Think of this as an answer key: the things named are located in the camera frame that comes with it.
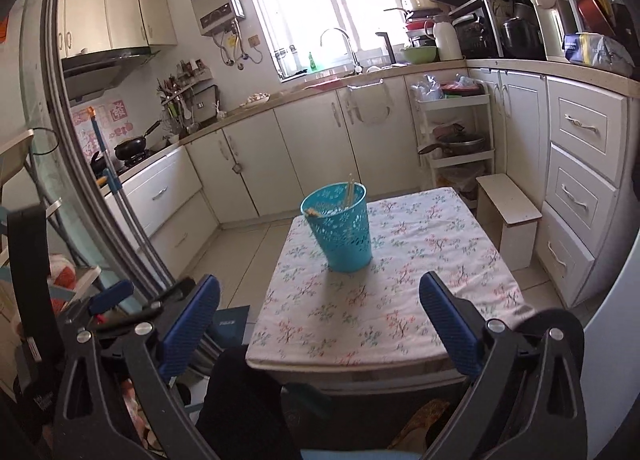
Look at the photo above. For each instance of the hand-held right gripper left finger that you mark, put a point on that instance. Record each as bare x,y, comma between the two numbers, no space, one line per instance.
190,325

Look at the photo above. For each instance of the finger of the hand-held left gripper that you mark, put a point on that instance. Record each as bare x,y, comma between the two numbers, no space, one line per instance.
107,296
170,292

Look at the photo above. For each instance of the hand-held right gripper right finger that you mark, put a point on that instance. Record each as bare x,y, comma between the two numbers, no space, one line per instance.
450,325

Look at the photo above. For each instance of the teal plastic utensil basket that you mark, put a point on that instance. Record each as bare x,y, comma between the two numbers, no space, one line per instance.
345,245

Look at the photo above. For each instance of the red and white bag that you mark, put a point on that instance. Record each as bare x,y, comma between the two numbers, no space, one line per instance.
67,277

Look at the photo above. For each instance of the floral tablecloth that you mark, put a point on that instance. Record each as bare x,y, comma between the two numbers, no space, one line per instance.
400,265

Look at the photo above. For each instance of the white stove drawer cabinet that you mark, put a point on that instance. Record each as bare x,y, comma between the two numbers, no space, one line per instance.
165,200

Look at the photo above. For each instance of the person's dark trousers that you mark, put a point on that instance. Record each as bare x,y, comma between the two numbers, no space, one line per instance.
240,405

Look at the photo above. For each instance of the colourful patterned slipper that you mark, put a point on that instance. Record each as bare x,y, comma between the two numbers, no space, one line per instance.
425,422

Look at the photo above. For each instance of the low wooden table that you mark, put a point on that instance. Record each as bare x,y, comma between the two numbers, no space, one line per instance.
360,372

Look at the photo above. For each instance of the white wooden stool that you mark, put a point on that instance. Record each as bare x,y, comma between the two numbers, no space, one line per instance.
510,210

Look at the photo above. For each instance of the dark frying pan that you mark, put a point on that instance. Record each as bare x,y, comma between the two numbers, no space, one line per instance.
457,144

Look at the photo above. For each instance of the kitchen utensil rack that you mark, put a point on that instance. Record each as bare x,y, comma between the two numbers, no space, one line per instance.
177,99

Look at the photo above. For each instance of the white side drawer cabinet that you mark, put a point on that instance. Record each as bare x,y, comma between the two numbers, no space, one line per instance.
575,164

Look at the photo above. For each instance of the white sink base cabinets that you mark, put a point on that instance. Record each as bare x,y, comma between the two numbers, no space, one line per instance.
310,144

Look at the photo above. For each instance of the plate of food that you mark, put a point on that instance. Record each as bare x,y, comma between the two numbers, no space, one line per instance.
255,99

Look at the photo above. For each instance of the white rolling storage cart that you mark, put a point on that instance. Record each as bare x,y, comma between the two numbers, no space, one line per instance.
450,107

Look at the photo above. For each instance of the range hood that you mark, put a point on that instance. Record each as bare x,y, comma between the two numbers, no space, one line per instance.
100,64

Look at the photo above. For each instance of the white door-hung rack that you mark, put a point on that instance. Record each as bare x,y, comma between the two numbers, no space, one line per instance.
370,104

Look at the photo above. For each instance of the clear plastic bags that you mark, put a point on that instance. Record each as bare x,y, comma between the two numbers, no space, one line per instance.
427,88

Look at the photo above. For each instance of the green dish soap bottle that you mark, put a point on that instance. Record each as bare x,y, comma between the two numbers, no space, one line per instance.
313,62

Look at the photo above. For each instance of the green bowl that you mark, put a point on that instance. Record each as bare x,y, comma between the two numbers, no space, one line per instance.
420,54

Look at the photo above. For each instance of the black water tap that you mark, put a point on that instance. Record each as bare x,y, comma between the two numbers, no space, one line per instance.
387,47

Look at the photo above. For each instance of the white thermos jug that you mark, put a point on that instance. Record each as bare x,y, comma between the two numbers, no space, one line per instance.
447,39

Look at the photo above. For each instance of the grey gas water heater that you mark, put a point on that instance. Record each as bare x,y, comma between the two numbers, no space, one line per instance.
215,2

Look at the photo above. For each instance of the chrome sink faucet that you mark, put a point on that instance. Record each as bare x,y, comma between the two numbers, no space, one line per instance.
347,42

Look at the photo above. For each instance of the stack of pots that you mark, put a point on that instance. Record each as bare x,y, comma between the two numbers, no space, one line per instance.
417,19

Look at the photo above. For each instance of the blue and white bag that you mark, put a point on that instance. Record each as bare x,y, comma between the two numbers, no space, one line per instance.
600,54

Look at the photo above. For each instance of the white electric kettle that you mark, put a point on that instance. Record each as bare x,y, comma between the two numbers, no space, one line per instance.
555,29

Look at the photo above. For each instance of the red pan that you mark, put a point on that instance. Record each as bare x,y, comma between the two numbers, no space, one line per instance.
595,12

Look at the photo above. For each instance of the pink wall stickers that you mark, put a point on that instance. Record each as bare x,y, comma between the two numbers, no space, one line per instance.
112,119

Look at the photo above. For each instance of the metal sliding door frame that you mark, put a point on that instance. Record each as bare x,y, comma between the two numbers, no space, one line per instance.
55,64

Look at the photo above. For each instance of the wall power outlet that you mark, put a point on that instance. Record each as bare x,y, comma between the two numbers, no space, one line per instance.
254,40

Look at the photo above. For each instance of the white upper wall cabinets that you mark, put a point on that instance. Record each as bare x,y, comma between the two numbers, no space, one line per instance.
115,19

